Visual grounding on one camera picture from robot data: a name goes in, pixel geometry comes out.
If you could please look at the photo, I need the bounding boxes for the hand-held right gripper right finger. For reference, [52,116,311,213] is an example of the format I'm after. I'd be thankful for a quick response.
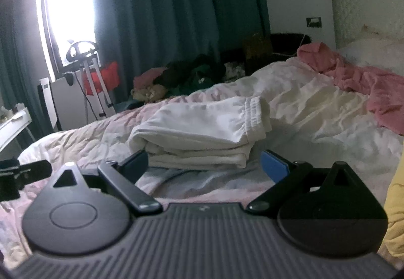
[245,149,358,215]

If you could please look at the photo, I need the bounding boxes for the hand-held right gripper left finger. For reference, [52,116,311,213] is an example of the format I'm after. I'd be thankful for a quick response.
[47,149,163,215]

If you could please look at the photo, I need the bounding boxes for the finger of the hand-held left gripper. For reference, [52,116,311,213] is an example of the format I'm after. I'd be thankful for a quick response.
[0,157,53,202]

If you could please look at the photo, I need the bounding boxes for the white pants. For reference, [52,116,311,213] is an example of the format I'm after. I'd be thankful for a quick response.
[128,96,272,171]

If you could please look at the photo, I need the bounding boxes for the pile of clothes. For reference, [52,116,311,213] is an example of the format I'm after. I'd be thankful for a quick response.
[130,54,247,109]

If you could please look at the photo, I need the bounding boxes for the white table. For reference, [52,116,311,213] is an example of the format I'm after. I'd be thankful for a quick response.
[0,103,36,154]

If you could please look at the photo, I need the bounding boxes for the white quilted bed blanket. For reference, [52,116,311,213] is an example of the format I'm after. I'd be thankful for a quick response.
[0,56,404,268]

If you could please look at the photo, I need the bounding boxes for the light blue cloth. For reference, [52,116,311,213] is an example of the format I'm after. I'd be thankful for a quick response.
[135,167,276,200]

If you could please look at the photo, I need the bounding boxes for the white panel heater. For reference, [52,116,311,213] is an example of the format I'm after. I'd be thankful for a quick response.
[37,76,89,133]

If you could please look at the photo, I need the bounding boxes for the red cloth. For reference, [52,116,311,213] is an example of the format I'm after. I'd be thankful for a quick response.
[81,60,120,97]

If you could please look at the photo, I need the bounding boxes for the white exercise machine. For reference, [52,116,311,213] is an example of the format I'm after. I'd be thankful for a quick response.
[64,40,117,124]

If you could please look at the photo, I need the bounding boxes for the teal curtain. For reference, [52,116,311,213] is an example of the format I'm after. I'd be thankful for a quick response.
[0,0,61,148]
[86,0,271,110]

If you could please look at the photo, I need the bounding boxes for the pink blanket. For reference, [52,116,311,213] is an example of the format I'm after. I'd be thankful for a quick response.
[297,42,404,137]

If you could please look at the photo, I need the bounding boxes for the yellow cloth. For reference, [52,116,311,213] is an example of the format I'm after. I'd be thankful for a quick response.
[380,168,404,264]

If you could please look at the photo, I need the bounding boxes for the white pillow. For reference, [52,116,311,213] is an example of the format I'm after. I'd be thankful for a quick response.
[338,37,404,70]

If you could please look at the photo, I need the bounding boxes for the white padded headboard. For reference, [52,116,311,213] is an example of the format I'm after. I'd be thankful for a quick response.
[331,0,404,50]

